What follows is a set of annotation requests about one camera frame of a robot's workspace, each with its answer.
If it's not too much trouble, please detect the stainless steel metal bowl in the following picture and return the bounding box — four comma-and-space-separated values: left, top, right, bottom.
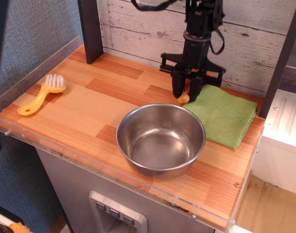
116, 103, 206, 180

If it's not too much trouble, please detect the yellow dish brush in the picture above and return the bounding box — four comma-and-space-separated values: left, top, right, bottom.
17, 74, 66, 116

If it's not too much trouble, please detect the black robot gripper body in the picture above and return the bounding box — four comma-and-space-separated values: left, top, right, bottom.
159, 31, 227, 88

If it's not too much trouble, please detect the orange object bottom left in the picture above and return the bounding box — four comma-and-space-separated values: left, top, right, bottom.
9, 222, 31, 233

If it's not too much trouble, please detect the white toy sink unit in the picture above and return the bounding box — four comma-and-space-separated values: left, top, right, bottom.
251, 35, 296, 197

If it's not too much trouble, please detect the dark grey right post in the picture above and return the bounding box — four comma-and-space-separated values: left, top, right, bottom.
259, 10, 296, 118

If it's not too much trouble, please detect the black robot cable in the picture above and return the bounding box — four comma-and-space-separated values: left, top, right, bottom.
131, 0, 225, 55

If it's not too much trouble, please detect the grey toy fridge cabinet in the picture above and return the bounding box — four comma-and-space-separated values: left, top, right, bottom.
36, 149, 214, 233

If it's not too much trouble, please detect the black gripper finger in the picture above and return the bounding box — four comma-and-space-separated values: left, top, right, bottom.
171, 68, 188, 97
189, 72, 206, 102

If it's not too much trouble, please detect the dark grey left post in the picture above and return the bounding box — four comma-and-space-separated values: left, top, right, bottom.
78, 0, 103, 64

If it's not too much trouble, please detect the dark grey post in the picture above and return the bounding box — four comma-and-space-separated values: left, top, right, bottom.
259, 10, 296, 118
78, 0, 103, 64

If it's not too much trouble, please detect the orange plastic chicken drumstick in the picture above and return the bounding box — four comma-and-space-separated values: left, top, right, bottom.
177, 68, 218, 105

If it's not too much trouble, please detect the green microfiber cloth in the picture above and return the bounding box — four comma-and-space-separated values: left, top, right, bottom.
183, 85, 258, 149

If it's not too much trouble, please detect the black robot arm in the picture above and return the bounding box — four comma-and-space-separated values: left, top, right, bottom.
160, 0, 226, 103

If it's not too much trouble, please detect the clear acrylic edge guard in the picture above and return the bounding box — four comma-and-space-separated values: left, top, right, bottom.
0, 115, 264, 233

